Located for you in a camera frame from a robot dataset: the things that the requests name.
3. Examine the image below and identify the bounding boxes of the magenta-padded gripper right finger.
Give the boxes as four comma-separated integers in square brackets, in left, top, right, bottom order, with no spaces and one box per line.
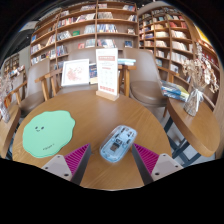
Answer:
[131,143,184,186]

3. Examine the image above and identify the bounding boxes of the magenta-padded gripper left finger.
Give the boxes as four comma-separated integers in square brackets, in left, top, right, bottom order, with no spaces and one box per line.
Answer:
[41,143,93,186]

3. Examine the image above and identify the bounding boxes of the green blob-shaped mouse pad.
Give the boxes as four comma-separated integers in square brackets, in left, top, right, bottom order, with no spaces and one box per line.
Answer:
[21,110,77,159]

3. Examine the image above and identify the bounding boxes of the round wooden side table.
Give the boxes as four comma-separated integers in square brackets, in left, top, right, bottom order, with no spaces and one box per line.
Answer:
[0,103,22,159]
[166,96,221,168]

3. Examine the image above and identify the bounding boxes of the glass vase with dried flowers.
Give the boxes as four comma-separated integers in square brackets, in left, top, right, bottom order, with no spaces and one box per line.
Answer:
[0,73,14,124]
[181,41,220,118]

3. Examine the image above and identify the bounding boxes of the brown leather wooden armchair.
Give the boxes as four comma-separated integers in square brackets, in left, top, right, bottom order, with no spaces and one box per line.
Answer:
[34,48,131,101]
[123,48,169,118]
[6,59,51,116]

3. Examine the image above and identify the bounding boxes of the stack of colourful books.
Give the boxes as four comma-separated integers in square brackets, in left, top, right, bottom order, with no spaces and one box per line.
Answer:
[160,80,190,102]

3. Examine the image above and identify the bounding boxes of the white framed floral picture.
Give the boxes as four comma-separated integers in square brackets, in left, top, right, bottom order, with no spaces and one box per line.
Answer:
[60,58,91,88]

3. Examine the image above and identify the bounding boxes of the dark standing book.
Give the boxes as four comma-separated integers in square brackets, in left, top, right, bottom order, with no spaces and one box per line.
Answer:
[88,63,99,85]

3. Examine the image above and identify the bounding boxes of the white red sign, wooden base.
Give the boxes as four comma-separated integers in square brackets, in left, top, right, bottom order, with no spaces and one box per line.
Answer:
[95,48,120,102]

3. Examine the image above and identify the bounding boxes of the distant wooden bookshelf unit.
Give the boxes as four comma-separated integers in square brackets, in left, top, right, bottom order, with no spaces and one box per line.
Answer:
[1,53,21,78]

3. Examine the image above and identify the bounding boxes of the stack of light blue books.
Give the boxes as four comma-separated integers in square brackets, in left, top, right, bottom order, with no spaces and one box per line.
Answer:
[117,58,137,67]

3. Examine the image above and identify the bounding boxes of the angled wooden bookshelf unit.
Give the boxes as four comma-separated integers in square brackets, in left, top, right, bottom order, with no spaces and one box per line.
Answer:
[137,4,224,111]

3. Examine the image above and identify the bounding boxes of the wide wooden bookshelf unit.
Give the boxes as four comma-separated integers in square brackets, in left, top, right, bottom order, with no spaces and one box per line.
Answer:
[29,1,139,68]

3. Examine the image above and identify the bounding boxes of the yellow wall poster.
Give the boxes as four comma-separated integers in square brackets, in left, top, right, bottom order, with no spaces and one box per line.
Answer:
[195,25,212,48]

